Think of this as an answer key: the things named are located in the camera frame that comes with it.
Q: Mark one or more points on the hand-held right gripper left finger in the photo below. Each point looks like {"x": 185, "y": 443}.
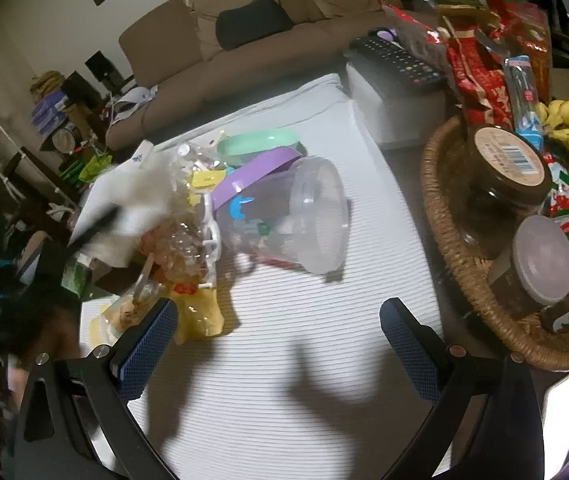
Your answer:
{"x": 147, "y": 350}

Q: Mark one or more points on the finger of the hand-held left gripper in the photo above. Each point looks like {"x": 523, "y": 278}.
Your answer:
{"x": 92, "y": 231}

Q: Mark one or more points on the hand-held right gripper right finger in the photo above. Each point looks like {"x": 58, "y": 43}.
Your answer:
{"x": 409, "y": 355}

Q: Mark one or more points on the white paper napkin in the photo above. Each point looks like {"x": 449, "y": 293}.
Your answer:
{"x": 129, "y": 195}

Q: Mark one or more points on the yellow packet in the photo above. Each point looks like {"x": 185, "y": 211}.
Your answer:
{"x": 199, "y": 315}

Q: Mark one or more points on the clear plastic snack bag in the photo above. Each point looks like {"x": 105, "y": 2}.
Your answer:
{"x": 179, "y": 240}

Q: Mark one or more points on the white plastic frame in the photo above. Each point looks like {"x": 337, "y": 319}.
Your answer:
{"x": 212, "y": 232}

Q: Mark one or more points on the clear wrapped pastry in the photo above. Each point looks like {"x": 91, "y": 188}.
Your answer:
{"x": 124, "y": 310}

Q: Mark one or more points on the bright green bag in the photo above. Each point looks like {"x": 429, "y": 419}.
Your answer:
{"x": 94, "y": 167}

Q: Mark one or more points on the round plate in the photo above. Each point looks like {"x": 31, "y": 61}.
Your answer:
{"x": 64, "y": 140}

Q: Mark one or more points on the white ribbed mat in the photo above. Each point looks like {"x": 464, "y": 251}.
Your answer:
{"x": 289, "y": 360}

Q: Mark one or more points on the yellow tag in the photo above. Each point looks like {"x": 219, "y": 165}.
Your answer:
{"x": 207, "y": 180}

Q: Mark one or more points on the stack of blue boxes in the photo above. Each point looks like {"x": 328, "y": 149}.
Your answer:
{"x": 47, "y": 110}

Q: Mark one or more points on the wicker basket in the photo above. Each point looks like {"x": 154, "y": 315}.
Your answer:
{"x": 444, "y": 230}

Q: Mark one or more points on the white cap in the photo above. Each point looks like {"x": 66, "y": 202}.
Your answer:
{"x": 132, "y": 100}

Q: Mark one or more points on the black speaker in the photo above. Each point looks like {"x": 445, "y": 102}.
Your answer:
{"x": 79, "y": 87}
{"x": 102, "y": 67}

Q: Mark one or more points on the brown bag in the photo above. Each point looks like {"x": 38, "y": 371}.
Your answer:
{"x": 44, "y": 82}

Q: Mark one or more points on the clear cup with purple rim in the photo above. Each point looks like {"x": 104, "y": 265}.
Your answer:
{"x": 284, "y": 220}

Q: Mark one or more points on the green plastic bowl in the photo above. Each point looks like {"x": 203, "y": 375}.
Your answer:
{"x": 259, "y": 142}

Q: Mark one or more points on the brown jar with tan lid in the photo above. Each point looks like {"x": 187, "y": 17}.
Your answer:
{"x": 504, "y": 180}

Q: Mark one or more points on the white box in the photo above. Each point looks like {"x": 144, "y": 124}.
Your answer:
{"x": 394, "y": 105}

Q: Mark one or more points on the black cushion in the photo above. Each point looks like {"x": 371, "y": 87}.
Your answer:
{"x": 252, "y": 20}

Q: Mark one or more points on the blue and white packet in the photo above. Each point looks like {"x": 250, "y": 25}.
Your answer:
{"x": 522, "y": 100}

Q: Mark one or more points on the red snack packet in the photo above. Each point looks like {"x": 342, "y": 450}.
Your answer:
{"x": 479, "y": 80}

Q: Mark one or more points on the black remote control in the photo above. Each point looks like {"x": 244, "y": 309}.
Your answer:
{"x": 394, "y": 60}

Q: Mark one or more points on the brown sofa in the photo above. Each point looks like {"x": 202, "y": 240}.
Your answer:
{"x": 314, "y": 35}

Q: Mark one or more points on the purple plastic item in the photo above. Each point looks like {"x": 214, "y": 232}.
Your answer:
{"x": 387, "y": 34}

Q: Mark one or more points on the red and clear snack bag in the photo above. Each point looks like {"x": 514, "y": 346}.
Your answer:
{"x": 409, "y": 25}

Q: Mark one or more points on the large red snack bag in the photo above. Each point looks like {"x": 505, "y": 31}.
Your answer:
{"x": 529, "y": 25}

